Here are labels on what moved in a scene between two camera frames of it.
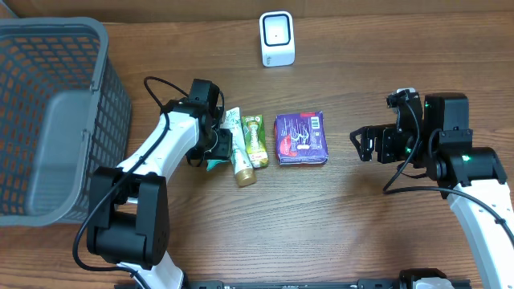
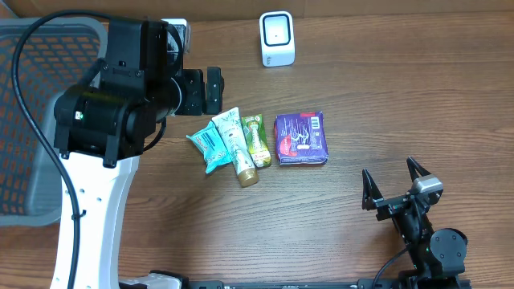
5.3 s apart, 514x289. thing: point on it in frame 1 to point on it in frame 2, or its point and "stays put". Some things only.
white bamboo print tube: (240, 161) stays put
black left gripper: (222, 144) to (214, 90)
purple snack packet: (300, 138) stays put
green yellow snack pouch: (255, 139) stays put
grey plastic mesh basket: (64, 111) stays put
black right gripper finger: (365, 148) to (371, 193)
